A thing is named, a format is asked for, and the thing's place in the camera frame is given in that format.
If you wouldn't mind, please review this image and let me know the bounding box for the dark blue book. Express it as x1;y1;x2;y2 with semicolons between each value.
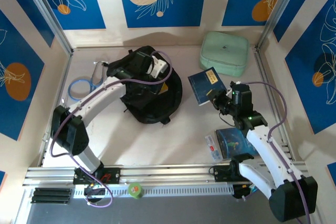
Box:
187;67;228;106

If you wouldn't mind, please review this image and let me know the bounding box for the blue picture book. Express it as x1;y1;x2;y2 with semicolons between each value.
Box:
215;127;259;161

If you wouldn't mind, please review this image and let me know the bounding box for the clear ruler box red label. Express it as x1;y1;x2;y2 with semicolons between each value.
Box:
204;134;224;162

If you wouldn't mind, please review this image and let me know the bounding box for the black backpack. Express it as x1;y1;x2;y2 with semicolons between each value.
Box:
106;45;183;125

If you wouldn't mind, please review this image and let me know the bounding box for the mint green zip case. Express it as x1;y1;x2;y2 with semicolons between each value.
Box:
198;31;249;78

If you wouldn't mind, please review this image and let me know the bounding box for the blue stethoscope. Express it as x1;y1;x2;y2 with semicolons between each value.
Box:
68;60;110;102

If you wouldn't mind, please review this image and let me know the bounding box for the green tape roll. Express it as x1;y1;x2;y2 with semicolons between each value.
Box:
128;182;144;200

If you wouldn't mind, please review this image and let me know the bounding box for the black ribbed block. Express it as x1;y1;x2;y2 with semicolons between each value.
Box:
30;187;72;204

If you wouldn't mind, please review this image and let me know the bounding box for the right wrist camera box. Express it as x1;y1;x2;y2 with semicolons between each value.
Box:
230;81;253;104

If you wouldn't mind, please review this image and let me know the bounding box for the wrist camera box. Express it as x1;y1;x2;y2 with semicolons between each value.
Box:
230;81;253;104
131;52;169;79

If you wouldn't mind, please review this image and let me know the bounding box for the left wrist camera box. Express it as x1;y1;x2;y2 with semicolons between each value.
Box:
131;52;169;79

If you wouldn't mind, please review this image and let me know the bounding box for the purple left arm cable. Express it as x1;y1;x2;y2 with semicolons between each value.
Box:
49;50;174;207

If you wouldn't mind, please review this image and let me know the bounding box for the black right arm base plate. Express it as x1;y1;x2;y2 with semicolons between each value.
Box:
213;165;253;183

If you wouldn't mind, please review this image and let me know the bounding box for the aluminium rail frame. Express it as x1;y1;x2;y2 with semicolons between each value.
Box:
22;162;313;187

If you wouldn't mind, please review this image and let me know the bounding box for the aluminium corner post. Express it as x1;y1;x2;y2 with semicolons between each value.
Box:
19;0;74;54
257;0;307;50

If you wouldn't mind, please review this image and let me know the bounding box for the grey slotted cable duct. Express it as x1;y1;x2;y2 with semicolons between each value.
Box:
73;184;234;198

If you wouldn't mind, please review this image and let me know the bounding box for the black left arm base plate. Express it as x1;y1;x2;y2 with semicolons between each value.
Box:
72;166;121;185

